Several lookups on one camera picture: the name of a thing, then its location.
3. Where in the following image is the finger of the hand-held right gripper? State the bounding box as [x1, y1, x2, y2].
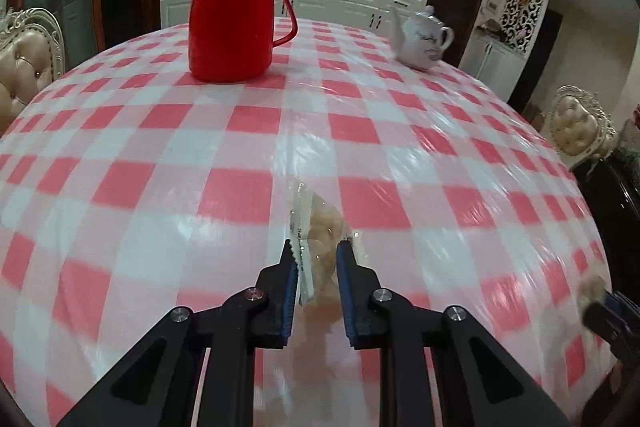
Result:
[582, 289, 640, 358]

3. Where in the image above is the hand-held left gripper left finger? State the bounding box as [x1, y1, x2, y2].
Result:
[55, 239, 301, 427]

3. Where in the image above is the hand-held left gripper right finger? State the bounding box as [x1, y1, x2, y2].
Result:
[336, 239, 573, 427]

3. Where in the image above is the clear cracker packet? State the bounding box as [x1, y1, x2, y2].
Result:
[577, 276, 608, 308]

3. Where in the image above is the orange bread packet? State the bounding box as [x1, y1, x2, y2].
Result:
[286, 181, 366, 308]

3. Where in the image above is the red white checkered tablecloth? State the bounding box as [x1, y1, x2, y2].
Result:
[0, 18, 613, 427]

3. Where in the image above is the cream tufted dining chair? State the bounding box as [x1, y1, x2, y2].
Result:
[0, 7, 67, 132]
[547, 85, 618, 168]

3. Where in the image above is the white floral teapot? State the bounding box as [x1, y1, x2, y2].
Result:
[390, 5, 455, 72]

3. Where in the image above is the white side cabinet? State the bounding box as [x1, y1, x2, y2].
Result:
[462, 29, 526, 108]

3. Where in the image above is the red thermos jug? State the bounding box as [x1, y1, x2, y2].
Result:
[188, 0, 299, 84]

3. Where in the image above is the white lattice screen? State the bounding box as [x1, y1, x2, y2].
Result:
[500, 0, 553, 55]

